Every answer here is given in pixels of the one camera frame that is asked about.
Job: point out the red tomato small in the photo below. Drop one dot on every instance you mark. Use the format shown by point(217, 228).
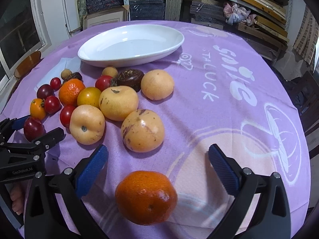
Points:
point(52, 104)

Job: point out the small orange tomato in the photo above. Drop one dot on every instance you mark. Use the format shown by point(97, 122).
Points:
point(37, 109)

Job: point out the red cherry tomato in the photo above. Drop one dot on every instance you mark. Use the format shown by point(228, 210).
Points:
point(55, 83)

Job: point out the pale yellow pear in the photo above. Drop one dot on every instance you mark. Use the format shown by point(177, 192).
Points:
point(87, 124)

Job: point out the tan longan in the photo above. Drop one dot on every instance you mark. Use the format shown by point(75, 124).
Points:
point(110, 71)
point(65, 73)

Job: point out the large dark mangosteen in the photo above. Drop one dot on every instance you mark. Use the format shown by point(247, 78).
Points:
point(131, 78)

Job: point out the speckled yellow pepino melon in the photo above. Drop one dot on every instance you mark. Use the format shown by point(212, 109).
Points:
point(142, 131)

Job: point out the window with white frame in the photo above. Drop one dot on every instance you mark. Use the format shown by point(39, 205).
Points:
point(23, 32)

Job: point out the red tomato front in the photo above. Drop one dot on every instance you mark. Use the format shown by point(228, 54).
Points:
point(65, 115)

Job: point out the purple printed tablecloth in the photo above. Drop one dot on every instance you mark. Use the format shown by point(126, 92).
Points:
point(224, 94)

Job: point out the dark red plum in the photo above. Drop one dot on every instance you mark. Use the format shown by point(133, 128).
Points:
point(44, 91)
point(33, 128)

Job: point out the red tomato with stem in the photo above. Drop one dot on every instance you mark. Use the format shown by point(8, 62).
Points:
point(104, 82)

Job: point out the dark chair right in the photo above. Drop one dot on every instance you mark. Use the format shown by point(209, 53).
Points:
point(304, 96)

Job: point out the metal storage shelf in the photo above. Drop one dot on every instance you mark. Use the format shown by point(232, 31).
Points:
point(268, 35)

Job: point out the small dark mangosteen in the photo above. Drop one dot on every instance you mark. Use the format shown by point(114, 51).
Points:
point(75, 75)

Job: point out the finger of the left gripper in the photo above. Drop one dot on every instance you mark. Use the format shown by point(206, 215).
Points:
point(9, 126)
point(47, 138)

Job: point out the patterned curtain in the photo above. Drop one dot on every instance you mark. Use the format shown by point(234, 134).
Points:
point(307, 37)

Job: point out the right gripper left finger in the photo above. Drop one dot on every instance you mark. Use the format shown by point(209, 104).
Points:
point(43, 216)

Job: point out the wooden chair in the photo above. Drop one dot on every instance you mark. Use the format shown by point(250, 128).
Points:
point(27, 64)

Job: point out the white oval plate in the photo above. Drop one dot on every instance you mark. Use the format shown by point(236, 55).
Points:
point(130, 45)

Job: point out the round tan pear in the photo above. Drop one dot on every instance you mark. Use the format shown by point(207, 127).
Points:
point(157, 85)

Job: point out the yellow tomato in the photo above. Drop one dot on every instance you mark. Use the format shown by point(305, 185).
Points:
point(89, 96)

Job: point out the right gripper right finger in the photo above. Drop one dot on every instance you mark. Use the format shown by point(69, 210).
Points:
point(271, 217)

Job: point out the spotted yellow pear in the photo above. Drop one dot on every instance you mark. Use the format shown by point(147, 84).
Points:
point(116, 103)

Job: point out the framed picture cardboard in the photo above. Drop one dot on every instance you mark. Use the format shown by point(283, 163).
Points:
point(113, 15)

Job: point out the person left hand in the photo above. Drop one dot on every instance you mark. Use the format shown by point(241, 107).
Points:
point(17, 197)

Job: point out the crumpled pink cloth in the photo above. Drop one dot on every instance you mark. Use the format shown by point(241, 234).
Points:
point(234, 14)

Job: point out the large orange mandarin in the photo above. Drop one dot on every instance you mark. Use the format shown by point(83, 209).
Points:
point(146, 197)

